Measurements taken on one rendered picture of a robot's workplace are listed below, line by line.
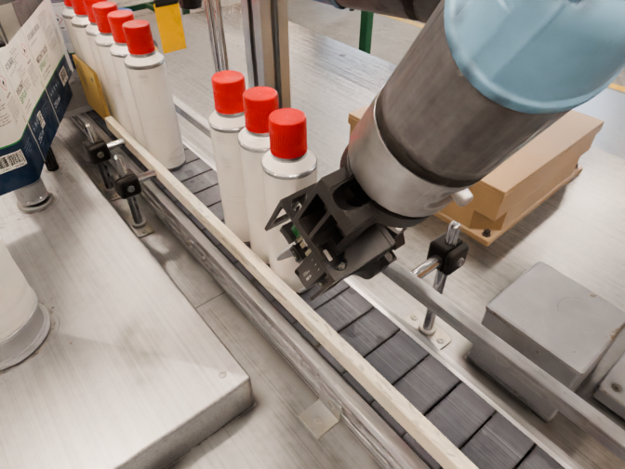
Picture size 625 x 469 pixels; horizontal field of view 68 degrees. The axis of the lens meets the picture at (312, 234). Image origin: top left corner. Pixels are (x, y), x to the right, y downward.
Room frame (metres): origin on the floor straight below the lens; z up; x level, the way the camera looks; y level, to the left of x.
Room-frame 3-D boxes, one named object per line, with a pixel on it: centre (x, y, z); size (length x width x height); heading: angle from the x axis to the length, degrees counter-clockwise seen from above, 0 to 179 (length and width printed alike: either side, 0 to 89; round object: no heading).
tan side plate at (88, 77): (0.73, 0.37, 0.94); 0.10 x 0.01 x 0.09; 39
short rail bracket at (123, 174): (0.52, 0.25, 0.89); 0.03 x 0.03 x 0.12; 39
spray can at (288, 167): (0.36, 0.02, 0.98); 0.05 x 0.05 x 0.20
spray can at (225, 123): (0.45, 0.08, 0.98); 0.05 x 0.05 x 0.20
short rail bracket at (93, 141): (0.61, 0.31, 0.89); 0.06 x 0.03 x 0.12; 129
